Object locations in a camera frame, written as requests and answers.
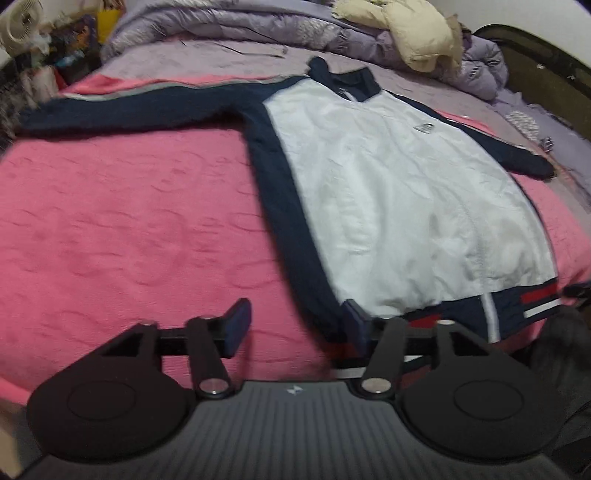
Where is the white and navy zip jacket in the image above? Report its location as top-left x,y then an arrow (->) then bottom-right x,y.
21,57 -> 560,343

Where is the pink rabbit pattern blanket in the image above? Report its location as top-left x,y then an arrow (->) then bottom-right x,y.
0,73 -> 591,407

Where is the lilac bed sheet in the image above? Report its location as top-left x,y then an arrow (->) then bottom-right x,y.
100,38 -> 590,199

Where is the purple patterned pillow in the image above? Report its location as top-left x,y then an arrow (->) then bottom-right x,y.
493,90 -> 590,191

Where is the dark headboard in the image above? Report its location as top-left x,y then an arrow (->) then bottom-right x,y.
475,24 -> 591,139

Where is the purple leaf pattern duvet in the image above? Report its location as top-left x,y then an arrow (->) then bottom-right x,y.
101,1 -> 509,101

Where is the cream puffy jacket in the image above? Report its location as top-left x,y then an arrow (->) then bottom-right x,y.
332,0 -> 464,75

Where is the white desk fan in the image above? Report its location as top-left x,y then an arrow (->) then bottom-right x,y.
0,0 -> 43,57

